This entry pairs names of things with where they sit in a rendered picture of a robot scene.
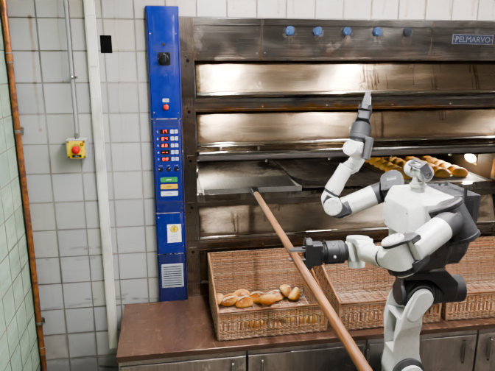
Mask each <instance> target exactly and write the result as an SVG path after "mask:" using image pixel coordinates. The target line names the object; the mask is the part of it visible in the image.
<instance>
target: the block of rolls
mask: <svg viewBox="0 0 495 371"><path fill-rule="evenodd" d="M414 158H415V159H418V160H422V161H423V162H426V163H428V165H429V166H431V167H432V168H433V170H434V175H435V176H436V177H438V178H447V177H450V175H451V174H452V175H453V176H454V177H466V176H468V171H467V170H466V169H464V168H460V167H459V166H456V165H451V164H450V163H447V162H444V161H443V160H438V159H437V158H432V157H431V156H429V155H425V156H401V157H394V158H390V157H382V158H379V157H377V158H370V160H365V162H367V163H369V164H370V165H374V166H375V167H376V168H380V169H381V170H384V171H385V172H388V171H392V170H396V171H399V172H401V173H402V175H403V178H404V180H408V179H411V177H409V176H407V175H406V174H405V173H404V166H405V164H406V163H407V162H408V161H410V160H413V159H414Z"/></svg>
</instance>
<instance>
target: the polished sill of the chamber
mask: <svg viewBox="0 0 495 371"><path fill-rule="evenodd" d="M449 183H451V184H453V185H456V186H459V187H461V188H465V187H468V190H481V189H495V181H493V180H483V181H465V182H449ZM368 186H369V185H357V186H344V188H343V190H342V191H341V193H340V195H339V196H346V195H349V194H352V193H354V192H356V191H359V190H361V189H363V188H366V187H368ZM324 189H325V187H320V188H302V191H276V192H259V194H260V195H261V197H262V199H279V198H296V197H321V196H322V193H323V192H324ZM246 199H256V198H255V197H253V195H252V194H251V193H237V194H204V193H203V192H197V201H198V202H212V201H228V200H246Z"/></svg>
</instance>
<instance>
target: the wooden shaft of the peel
mask: <svg viewBox="0 0 495 371"><path fill-rule="evenodd" d="M253 195H254V197H255V198H256V200H257V202H258V203H259V205H260V206H261V209H262V210H263V211H264V213H265V215H266V217H267V218H268V220H269V222H270V224H271V225H272V226H273V229H274V230H275V232H276V233H277V235H278V237H279V238H280V240H281V242H282V244H283V245H284V247H285V249H286V250H287V252H288V253H289V256H290V257H291V259H292V260H293V262H294V264H295V265H296V267H297V269H298V271H299V272H300V274H301V276H302V277H303V279H304V280H305V282H306V284H307V286H308V287H309V289H310V291H311V293H312V294H313V296H314V297H315V299H316V301H317V303H318V304H319V306H320V307H321V309H322V311H323V313H324V314H325V316H326V318H327V320H328V321H329V323H330V324H331V326H332V327H333V329H334V331H335V333H336V334H337V336H338V338H339V340H340V341H341V343H342V344H343V347H344V348H345V350H346V351H347V353H348V354H349V356H350V358H351V360H352V361H353V363H354V365H355V367H356V368H357V370H358V371H373V370H372V369H371V367H370V365H369V364H368V362H367V361H366V359H365V357H364V356H363V355H362V353H361V351H360V350H359V348H358V347H357V345H356V344H355V342H354V340H353V339H352V338H351V336H350V334H349V333H348V331H347V330H346V328H345V326H344V325H343V323H342V322H341V320H340V318H339V317H338V316H337V314H336V312H335V311H334V309H333V308H332V307H331V304H330V303H329V301H328V300H327V299H326V297H325V295H324V293H323V292H322V291H321V289H320V287H319V285H318V284H317V283H316V281H315V279H314V278H313V277H312V275H311V273H310V272H309V270H308V269H307V268H306V265H305V264H304V262H303V261H302V260H301V257H300V256H299V254H298V253H297V252H289V248H294V247H293V245H292V244H291V242H290V241H289V239H288V238H287V236H286V234H285V233H284V231H283V230H282V228H281V226H280V225H279V223H278V222H277V221H276V219H275V217H274V215H273V214H272V213H271V211H270V209H269V208H268V207H267V205H266V203H265V202H264V200H263V199H262V197H261V195H260V194H259V192H257V191H255V192H254V193H253Z"/></svg>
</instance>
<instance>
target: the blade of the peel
mask: <svg viewBox="0 0 495 371"><path fill-rule="evenodd" d="M200 182H201V185H202V188H203V193H204V194H237V193H251V192H250V187H257V189H258V190H259V192H276V191H302V185H300V184H298V183H297V182H295V181H294V180H293V179H292V178H290V177H288V176H287V175H283V176H261V177H218V178H200Z"/></svg>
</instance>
